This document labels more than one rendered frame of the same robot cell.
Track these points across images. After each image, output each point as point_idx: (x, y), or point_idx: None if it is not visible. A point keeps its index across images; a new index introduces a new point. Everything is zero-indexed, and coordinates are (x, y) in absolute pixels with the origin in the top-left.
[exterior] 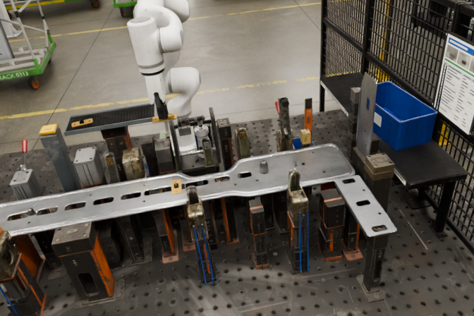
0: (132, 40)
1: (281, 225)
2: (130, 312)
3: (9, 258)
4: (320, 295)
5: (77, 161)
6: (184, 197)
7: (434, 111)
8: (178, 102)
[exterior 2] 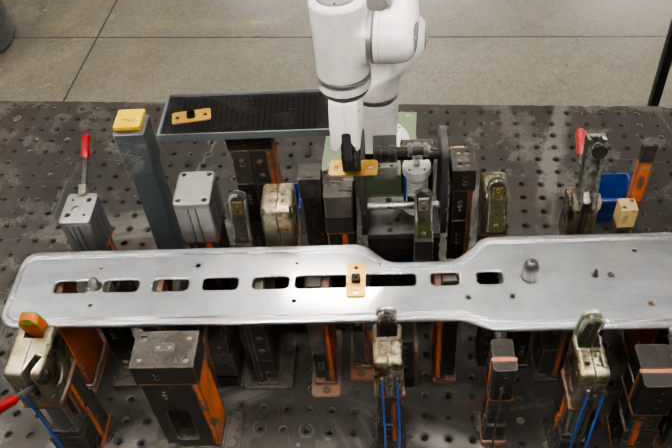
0: (314, 35)
1: (540, 368)
2: None
3: (57, 373)
4: None
5: (180, 203)
6: (369, 307)
7: None
8: (374, 77)
